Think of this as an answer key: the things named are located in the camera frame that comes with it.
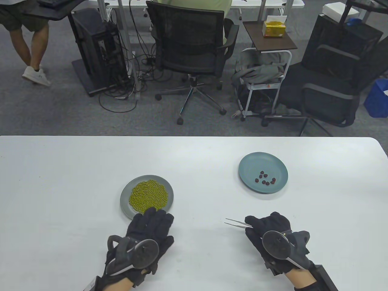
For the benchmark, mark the person's right hand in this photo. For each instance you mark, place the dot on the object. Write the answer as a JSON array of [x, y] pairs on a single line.
[[269, 222]]

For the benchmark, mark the person's left hand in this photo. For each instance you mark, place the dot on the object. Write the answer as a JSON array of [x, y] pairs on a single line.
[[148, 224]]

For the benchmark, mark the grey plate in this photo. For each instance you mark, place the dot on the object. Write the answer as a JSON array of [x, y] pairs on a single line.
[[125, 206]]

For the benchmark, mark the metal tweezers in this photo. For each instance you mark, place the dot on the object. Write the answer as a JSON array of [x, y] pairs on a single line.
[[238, 223]]

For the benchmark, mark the teal plate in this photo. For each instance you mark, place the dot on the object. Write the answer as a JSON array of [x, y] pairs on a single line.
[[251, 166]]

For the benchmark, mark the person's right forearm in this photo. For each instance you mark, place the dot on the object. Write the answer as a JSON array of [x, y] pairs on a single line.
[[300, 279]]

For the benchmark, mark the person's left forearm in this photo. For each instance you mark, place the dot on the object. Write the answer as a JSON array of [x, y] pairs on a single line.
[[121, 285]]

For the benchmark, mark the grey white handheld controller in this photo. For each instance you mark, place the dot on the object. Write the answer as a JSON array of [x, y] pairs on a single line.
[[275, 244], [145, 253]]

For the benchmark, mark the pile of green beans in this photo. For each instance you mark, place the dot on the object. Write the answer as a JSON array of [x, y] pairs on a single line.
[[148, 194]]

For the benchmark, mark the black lounge chair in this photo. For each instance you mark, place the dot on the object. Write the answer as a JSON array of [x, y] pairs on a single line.
[[327, 103]]

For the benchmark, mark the white metal cart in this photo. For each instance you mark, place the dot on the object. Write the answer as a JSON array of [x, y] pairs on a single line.
[[260, 86]]

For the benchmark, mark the grey jacket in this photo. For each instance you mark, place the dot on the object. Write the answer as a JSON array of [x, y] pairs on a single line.
[[263, 71]]

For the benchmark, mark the blue bin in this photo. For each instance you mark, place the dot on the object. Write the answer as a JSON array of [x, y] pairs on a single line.
[[377, 100]]

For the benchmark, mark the black mesh office chair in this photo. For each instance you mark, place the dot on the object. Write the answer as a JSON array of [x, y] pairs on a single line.
[[188, 57]]

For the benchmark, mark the brown side table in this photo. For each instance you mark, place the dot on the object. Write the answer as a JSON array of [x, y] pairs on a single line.
[[266, 42]]

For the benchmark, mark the yellow tissue box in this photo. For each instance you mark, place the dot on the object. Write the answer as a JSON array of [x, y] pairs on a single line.
[[274, 30]]

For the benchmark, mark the black computer tower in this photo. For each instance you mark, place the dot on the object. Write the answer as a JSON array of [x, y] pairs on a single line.
[[91, 39]]

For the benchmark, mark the small blue item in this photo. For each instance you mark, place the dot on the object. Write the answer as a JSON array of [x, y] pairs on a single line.
[[354, 21]]

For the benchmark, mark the white office desk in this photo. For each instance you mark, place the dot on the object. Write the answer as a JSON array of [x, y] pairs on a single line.
[[272, 3]]

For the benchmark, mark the white box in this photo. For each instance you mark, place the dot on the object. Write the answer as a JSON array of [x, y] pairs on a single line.
[[333, 9]]

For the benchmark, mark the black side desk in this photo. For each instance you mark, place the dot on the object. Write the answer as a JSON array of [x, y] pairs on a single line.
[[57, 12]]

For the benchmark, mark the black keyboard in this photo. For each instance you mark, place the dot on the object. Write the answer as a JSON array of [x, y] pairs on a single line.
[[51, 2]]

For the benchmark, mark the black wrist camera rig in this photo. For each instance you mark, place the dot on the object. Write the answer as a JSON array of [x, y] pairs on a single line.
[[326, 279], [94, 285]]

